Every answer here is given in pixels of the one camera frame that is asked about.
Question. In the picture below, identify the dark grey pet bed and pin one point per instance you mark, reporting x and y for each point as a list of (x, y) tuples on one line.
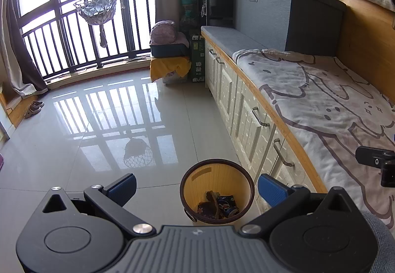
[(169, 50)]

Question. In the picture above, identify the green carton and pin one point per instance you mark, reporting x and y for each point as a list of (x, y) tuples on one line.
[(197, 60)]

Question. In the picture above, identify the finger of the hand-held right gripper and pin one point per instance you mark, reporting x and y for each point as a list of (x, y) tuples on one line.
[(370, 156)]

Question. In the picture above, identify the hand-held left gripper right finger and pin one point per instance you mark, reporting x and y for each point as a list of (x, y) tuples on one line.
[(271, 191)]

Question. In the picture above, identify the white printed blanket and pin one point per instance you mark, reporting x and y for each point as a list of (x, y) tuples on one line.
[(324, 100)]

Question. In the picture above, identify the grey storage box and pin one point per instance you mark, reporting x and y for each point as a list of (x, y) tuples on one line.
[(271, 14)]

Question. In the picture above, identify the white sheer curtain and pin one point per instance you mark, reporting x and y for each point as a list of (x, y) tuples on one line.
[(9, 75)]

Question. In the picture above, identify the white drawer cabinet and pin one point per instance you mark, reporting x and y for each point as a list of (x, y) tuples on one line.
[(234, 97)]

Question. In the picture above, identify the white printed bag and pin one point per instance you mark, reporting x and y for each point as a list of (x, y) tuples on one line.
[(174, 78)]

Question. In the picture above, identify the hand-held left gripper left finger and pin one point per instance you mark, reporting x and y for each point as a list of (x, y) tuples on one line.
[(123, 188)]

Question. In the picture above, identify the black balcony railing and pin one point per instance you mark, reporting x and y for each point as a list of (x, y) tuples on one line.
[(77, 45)]

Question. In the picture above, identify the yellow cloth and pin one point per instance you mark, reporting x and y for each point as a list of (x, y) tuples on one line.
[(168, 66)]

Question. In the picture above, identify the dark brown curtain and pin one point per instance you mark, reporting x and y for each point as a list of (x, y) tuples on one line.
[(21, 54)]

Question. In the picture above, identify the blue crushed can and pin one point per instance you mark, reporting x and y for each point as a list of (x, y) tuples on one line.
[(227, 204)]

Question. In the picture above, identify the grey slip-on shoe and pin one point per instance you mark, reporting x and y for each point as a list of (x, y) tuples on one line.
[(32, 112), (37, 103)]

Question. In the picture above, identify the magenta cloth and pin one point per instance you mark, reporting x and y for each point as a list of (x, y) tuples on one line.
[(1, 161)]

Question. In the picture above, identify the grey blue cloth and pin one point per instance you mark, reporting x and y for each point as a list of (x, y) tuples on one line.
[(381, 245)]

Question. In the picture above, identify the pink plush cushion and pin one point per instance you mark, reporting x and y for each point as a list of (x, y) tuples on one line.
[(165, 32)]

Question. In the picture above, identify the clear plastic bottles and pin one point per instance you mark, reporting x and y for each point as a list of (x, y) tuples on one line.
[(189, 12)]

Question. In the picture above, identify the dark floral pouch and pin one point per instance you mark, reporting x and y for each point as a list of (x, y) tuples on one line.
[(204, 209)]

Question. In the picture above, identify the wood-look bin with dark rim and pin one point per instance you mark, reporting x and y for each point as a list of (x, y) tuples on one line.
[(216, 180)]

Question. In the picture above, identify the dark wrappers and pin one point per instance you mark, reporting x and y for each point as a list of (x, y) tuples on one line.
[(213, 202)]

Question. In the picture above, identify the grey bench cushion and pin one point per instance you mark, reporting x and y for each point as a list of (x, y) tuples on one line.
[(228, 37)]

